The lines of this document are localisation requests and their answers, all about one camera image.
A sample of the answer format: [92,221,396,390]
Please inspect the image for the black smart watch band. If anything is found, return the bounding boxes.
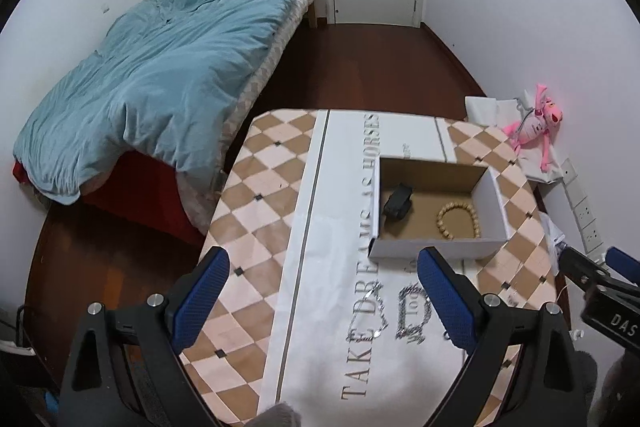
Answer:
[382,183,413,221]

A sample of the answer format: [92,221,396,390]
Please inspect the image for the patterned bed mattress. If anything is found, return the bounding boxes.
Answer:
[176,0,314,235]

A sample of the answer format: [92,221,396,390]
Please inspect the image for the teal blue duvet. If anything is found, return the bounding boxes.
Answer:
[13,0,296,205]

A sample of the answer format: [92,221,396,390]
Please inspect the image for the thin silver chain bracelet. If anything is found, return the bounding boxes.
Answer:
[347,284,392,342]

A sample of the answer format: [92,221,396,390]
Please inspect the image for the thick silver chain bracelet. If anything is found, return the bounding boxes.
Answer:
[392,284,434,344]

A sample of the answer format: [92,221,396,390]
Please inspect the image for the checkered printed tablecloth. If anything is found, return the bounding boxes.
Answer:
[182,109,556,426]

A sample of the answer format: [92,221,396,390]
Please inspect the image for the pink panther plush toy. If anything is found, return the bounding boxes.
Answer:
[502,83,563,172]

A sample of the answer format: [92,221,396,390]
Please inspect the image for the wooden bead bracelet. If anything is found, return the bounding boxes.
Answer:
[435,200,483,240]

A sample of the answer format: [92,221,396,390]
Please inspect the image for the white power strip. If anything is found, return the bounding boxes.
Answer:
[561,158,605,265]

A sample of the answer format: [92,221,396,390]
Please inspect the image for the white cardboard box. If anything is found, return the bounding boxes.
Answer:
[369,157,513,260]

